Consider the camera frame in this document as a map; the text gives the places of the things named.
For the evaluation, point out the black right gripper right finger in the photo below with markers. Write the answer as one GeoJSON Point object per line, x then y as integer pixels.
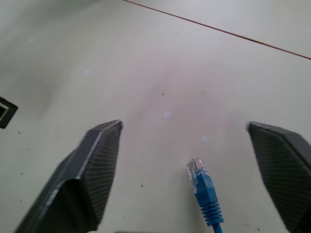
{"type": "Point", "coordinates": [281, 170]}

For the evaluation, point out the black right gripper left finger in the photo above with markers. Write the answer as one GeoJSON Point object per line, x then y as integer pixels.
{"type": "Point", "coordinates": [80, 184]}

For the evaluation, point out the small black box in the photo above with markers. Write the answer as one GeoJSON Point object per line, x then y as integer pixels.
{"type": "Point", "coordinates": [5, 112]}

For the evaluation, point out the small white paper square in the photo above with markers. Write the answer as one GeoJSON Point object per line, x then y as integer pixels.
{"type": "Point", "coordinates": [167, 115]}
{"type": "Point", "coordinates": [205, 139]}

